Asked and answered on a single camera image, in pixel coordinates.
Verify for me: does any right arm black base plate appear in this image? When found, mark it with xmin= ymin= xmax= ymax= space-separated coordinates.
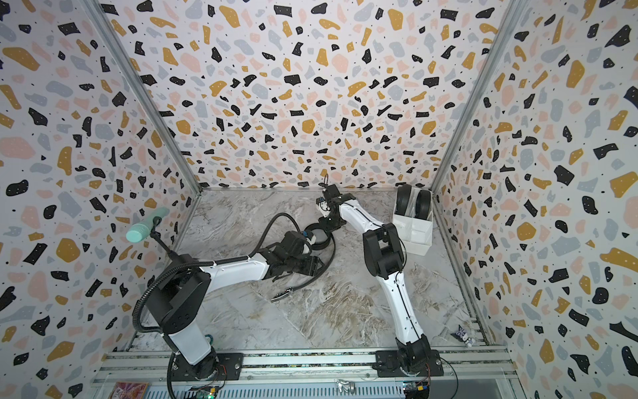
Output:
xmin=372 ymin=349 xmax=444 ymax=379

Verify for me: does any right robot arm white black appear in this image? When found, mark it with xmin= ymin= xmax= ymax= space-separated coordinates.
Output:
xmin=316 ymin=185 xmax=431 ymax=375

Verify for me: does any pink printed card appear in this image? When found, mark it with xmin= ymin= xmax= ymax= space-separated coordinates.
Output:
xmin=109 ymin=382 xmax=150 ymax=399

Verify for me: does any black belt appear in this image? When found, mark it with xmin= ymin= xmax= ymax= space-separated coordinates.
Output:
xmin=415 ymin=190 xmax=432 ymax=220
xmin=271 ymin=223 xmax=337 ymax=303
xmin=395 ymin=184 xmax=412 ymax=216

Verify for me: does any green microphone on black stand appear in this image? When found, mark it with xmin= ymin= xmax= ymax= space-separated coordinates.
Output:
xmin=126 ymin=207 xmax=194 ymax=272

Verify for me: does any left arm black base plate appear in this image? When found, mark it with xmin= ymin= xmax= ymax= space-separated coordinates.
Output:
xmin=169 ymin=351 xmax=244 ymax=382

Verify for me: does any aluminium mounting rail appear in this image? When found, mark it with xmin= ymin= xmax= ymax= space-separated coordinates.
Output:
xmin=91 ymin=346 xmax=518 ymax=387

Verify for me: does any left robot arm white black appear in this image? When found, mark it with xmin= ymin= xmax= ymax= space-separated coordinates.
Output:
xmin=132 ymin=224 xmax=323 ymax=381

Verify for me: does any small crumpled wrapper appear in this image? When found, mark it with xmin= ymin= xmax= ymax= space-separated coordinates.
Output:
xmin=451 ymin=325 xmax=475 ymax=347

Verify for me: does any white storage roll organizer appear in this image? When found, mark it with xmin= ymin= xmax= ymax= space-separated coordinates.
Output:
xmin=392 ymin=186 xmax=434 ymax=256

